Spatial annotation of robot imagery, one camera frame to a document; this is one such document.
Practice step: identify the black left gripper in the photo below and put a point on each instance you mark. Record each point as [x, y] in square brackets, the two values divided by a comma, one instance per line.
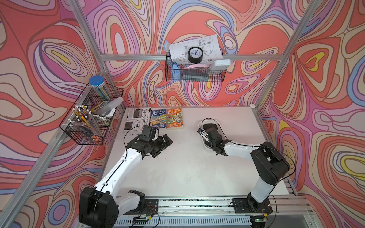
[162, 144]

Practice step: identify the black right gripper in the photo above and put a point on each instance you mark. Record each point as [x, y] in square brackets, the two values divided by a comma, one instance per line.
[208, 143]

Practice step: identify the dark grey upside-down mouse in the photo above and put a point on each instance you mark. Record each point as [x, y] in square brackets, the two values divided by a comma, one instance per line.
[207, 126]

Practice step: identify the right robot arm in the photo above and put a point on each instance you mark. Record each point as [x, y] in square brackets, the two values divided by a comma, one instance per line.
[270, 164]

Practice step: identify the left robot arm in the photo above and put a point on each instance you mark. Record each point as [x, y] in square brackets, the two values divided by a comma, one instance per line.
[119, 171]

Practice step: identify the white storage tray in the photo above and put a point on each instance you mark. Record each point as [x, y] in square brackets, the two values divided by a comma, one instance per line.
[200, 125]

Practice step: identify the white box in basket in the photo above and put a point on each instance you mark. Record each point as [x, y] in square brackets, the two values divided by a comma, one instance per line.
[220, 64]

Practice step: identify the orange 13-storey treehouse book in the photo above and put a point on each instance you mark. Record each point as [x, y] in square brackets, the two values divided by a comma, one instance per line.
[174, 119]

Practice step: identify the blue 91-storey treehouse book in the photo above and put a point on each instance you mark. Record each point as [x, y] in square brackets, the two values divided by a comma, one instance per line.
[158, 118]

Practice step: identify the clear cup with pens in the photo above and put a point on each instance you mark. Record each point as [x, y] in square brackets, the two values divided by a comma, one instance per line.
[82, 120]

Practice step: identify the black round clock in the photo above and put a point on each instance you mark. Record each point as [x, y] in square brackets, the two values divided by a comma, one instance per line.
[195, 55]

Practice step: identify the blue lid pencil jar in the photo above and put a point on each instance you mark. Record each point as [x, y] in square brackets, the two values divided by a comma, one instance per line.
[99, 85]

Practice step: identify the white paper sheet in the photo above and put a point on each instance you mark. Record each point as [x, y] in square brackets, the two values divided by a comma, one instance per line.
[209, 45]

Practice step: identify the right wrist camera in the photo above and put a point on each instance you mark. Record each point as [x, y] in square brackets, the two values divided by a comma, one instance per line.
[202, 133]

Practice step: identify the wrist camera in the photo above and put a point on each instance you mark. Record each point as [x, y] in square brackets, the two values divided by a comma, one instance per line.
[148, 133]
[202, 133]

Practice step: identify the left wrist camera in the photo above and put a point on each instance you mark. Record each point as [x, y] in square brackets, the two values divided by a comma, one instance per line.
[148, 133]

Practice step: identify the black wire basket back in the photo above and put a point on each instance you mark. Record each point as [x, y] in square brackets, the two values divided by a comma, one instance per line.
[179, 73]

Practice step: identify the black wire basket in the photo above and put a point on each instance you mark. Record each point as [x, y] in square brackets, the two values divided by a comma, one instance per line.
[179, 73]
[91, 100]

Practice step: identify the black wire basket left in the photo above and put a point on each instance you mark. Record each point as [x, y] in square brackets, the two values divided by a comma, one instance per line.
[91, 100]

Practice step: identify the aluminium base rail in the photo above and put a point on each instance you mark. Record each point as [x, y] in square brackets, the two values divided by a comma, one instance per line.
[220, 212]

